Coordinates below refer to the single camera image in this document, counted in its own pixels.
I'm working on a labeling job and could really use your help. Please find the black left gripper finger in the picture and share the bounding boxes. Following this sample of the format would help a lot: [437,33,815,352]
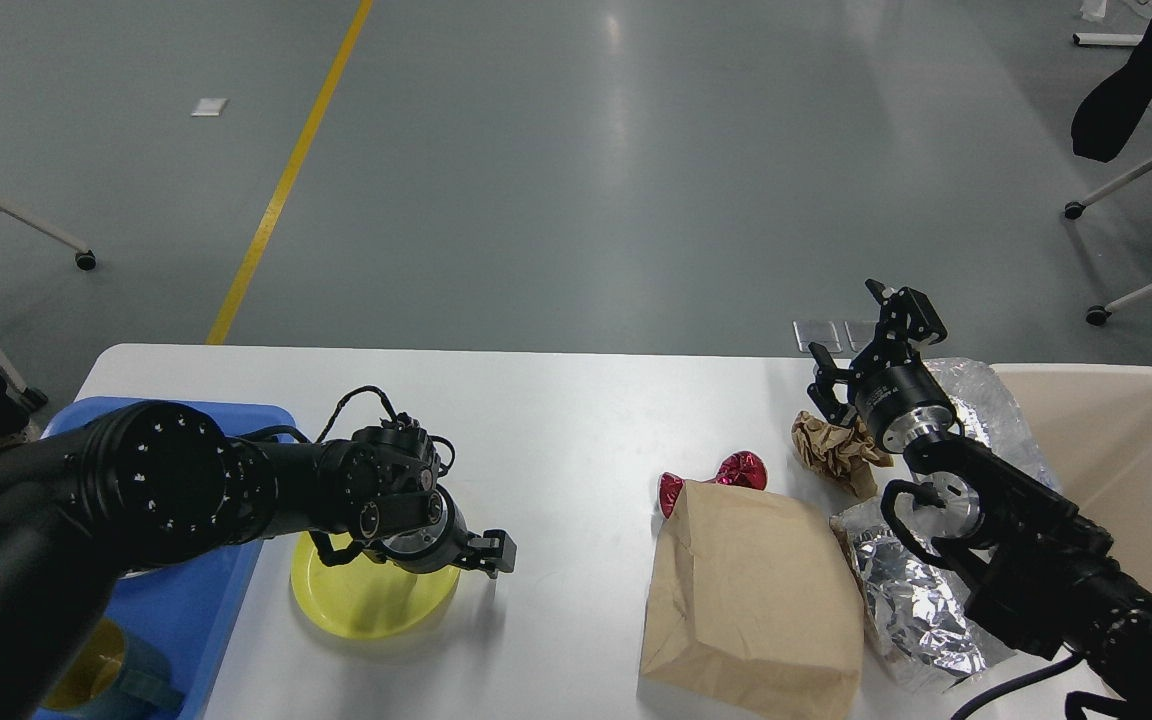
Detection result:
[461,530,517,578]

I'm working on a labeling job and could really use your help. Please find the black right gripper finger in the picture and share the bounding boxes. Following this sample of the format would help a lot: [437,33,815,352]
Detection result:
[806,342,861,429]
[864,279,948,369]

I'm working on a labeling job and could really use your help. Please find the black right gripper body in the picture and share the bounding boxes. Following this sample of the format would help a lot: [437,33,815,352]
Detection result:
[847,359,957,455]

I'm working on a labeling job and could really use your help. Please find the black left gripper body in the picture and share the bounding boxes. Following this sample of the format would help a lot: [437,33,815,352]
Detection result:
[381,486,482,575]

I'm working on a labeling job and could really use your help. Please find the yellow plastic plate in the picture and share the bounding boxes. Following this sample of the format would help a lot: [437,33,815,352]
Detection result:
[289,532,461,641]

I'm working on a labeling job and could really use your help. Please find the dark teal mug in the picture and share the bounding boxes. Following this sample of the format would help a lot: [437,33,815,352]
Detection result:
[41,617,185,719]

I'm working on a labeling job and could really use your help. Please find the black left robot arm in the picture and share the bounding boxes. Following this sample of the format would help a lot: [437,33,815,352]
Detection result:
[0,400,517,719]

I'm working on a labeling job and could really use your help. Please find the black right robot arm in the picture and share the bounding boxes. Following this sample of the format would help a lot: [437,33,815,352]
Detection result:
[806,279,1152,719]

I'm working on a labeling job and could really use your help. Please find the crumpled brown paper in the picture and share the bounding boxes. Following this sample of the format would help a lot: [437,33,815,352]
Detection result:
[790,411,893,501]

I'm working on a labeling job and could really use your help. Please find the metal floor plate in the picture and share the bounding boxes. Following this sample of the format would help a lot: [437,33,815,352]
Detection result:
[791,320,876,355]

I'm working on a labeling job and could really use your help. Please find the clear plastic bag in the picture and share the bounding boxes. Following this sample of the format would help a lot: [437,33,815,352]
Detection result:
[925,357,1062,491]

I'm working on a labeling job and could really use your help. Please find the red foil wrapper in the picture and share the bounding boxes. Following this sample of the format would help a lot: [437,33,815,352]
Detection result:
[658,450,768,520]

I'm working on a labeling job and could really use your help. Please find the crumpled aluminium foil sheet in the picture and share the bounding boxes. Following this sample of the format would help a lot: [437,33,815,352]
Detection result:
[829,498,1016,694]

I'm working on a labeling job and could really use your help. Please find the brown paper bag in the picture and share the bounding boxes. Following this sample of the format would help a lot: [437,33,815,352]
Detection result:
[639,480,865,719]

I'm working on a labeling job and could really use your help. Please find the beige plastic bin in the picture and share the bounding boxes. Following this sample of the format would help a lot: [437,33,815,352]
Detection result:
[995,364,1152,592]

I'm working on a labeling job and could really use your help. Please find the blue plastic tray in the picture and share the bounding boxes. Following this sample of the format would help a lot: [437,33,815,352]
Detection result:
[44,396,296,719]

